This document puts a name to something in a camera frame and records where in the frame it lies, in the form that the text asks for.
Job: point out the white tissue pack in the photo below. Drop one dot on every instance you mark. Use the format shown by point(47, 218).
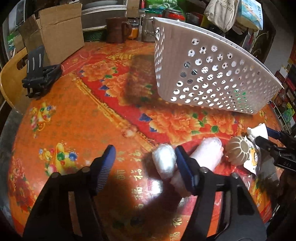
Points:
point(258, 131)

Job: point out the small white bundle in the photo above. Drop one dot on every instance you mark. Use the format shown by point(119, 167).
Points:
point(164, 159)

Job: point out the white cube shelf unit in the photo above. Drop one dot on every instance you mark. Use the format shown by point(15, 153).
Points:
point(284, 102)

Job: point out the brown cardboard box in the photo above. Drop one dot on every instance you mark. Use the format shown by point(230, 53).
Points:
point(58, 29)

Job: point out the blue printed tote bag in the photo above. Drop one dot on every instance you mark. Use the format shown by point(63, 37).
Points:
point(250, 15)

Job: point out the red lid glass jar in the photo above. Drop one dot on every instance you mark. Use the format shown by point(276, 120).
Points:
point(173, 14)

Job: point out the long white roll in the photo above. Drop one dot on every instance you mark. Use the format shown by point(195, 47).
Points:
point(208, 154)

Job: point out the left wooden chair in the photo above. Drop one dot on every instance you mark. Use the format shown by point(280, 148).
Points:
point(11, 79)

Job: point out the black phone stand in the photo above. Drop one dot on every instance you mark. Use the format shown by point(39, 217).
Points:
point(39, 79)

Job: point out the red floral tablecloth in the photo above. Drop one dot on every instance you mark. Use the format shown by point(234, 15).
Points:
point(107, 95)

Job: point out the grey stacked drawer unit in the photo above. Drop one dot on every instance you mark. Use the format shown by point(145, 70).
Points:
point(95, 13)

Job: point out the orange filled glass jar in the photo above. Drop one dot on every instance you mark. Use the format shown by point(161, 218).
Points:
point(135, 23)

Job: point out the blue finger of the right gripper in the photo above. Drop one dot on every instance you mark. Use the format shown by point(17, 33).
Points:
point(273, 133)
point(283, 157)

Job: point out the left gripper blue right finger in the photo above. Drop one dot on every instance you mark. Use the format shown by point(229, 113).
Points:
point(189, 170)

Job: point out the yellow cartoon white packet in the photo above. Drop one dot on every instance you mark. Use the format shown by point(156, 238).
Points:
point(253, 161)

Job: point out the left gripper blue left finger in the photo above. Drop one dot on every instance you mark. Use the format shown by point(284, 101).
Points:
point(101, 168)

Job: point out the clear purple plastic pouch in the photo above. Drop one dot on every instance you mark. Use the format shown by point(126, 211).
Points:
point(267, 175)

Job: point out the white ribbed round ball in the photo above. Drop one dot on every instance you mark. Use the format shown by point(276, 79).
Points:
point(238, 150)

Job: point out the beige canvas tote bag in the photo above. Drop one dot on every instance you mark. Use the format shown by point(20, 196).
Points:
point(222, 13)

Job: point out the white perforated plastic basket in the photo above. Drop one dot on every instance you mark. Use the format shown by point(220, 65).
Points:
point(195, 66)

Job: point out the brown ceramic mug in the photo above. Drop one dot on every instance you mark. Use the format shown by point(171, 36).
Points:
point(118, 30)

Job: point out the green shopping bag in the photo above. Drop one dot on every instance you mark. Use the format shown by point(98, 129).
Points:
point(165, 4)

